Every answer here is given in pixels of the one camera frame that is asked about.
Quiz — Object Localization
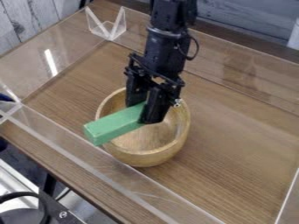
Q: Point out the clear acrylic tray walls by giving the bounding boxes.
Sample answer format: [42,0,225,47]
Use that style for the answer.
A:
[0,10,299,224]

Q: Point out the black cable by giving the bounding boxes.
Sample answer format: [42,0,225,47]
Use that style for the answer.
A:
[0,191,50,224]

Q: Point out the green rectangular block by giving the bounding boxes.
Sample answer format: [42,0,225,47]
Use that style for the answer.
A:
[82,102,144,146]

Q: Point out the black table leg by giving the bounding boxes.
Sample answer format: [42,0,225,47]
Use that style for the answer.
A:
[42,174,57,196]

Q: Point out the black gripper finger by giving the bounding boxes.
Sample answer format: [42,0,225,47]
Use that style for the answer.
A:
[138,87,170,124]
[125,75,148,107]

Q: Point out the blue object at left edge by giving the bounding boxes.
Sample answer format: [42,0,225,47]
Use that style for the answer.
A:
[0,93,14,102]

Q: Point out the brown wooden bowl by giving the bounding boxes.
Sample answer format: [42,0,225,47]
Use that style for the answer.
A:
[94,87,192,168]

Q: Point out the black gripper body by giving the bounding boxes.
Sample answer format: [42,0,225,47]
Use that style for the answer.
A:
[122,25,192,108]

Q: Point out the grey metal bracket with screw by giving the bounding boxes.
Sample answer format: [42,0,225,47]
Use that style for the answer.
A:
[49,202,86,224]

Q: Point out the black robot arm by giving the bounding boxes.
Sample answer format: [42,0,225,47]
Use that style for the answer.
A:
[125,0,198,124]

